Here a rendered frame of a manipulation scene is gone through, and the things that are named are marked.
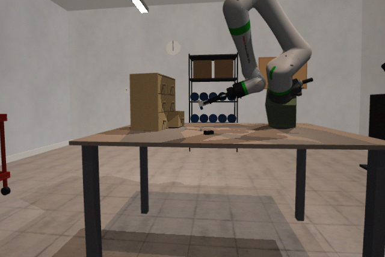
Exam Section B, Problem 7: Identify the tan wooden chest of drawers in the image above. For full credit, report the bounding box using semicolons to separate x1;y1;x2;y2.
130;73;176;131

